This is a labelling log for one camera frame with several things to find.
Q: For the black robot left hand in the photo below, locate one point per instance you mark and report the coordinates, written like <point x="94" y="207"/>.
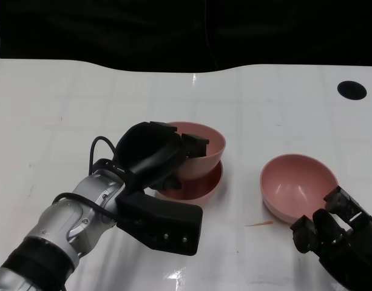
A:
<point x="149" y="148"/>

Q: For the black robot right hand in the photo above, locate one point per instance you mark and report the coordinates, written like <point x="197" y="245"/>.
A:
<point x="355" y="257"/>

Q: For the pink plastic bowl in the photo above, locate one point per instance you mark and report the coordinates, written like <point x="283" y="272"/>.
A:
<point x="214" y="145"/>
<point x="295" y="185"/>
<point x="204" y="188"/>

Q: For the small orange sliver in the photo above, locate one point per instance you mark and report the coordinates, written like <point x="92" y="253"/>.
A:
<point x="260" y="224"/>

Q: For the black backdrop curtain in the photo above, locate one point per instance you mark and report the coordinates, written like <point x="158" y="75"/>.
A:
<point x="113" y="30"/>

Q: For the round black table grommet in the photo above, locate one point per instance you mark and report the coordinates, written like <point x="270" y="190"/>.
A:
<point x="352" y="90"/>

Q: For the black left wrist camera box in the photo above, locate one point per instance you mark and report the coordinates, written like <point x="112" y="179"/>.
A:
<point x="164" y="224"/>

